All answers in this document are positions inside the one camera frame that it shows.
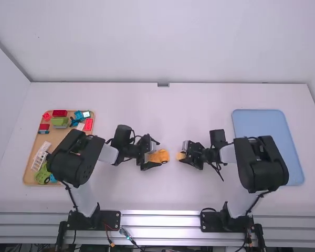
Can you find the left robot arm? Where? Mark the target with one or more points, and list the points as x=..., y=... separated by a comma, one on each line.
x=71, y=157

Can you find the blue toy brick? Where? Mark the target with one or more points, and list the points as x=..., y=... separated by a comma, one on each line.
x=53, y=178

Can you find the green toy brick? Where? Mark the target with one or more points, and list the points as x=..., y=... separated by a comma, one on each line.
x=59, y=121

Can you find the silver rails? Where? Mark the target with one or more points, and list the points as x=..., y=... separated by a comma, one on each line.
x=160, y=223

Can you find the yellow toy car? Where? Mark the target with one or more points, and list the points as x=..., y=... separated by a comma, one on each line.
x=159, y=156

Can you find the tan tray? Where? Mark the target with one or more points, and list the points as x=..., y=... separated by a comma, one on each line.
x=57, y=136

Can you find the white toy ladder piece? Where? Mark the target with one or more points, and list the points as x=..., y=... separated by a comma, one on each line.
x=40, y=157

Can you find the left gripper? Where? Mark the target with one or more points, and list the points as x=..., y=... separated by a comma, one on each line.
x=141, y=152

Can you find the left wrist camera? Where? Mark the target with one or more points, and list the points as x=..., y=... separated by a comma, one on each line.
x=151, y=147

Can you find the flat red toy brick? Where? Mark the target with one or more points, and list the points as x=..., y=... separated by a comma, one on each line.
x=89, y=124

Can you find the white toy brick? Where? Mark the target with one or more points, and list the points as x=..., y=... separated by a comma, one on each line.
x=79, y=126

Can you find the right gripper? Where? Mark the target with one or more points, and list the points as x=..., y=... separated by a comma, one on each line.
x=197, y=155

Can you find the yellow toy brick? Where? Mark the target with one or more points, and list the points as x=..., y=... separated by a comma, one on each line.
x=180, y=156

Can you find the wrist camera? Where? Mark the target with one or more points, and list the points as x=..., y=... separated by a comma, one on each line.
x=185, y=146
x=151, y=147

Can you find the green toy car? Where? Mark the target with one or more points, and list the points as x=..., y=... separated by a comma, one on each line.
x=42, y=175

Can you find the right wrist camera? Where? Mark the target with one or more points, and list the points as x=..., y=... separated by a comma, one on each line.
x=185, y=146

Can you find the black toy piece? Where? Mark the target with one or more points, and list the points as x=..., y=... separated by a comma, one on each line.
x=74, y=121

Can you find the blue mat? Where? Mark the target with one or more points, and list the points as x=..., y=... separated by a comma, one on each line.
x=257, y=123

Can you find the teal toy brick with screen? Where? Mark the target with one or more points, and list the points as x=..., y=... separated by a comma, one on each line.
x=86, y=114

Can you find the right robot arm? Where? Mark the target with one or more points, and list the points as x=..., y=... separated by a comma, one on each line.
x=262, y=162

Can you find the grey toy brick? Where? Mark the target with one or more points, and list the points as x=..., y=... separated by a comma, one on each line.
x=60, y=127

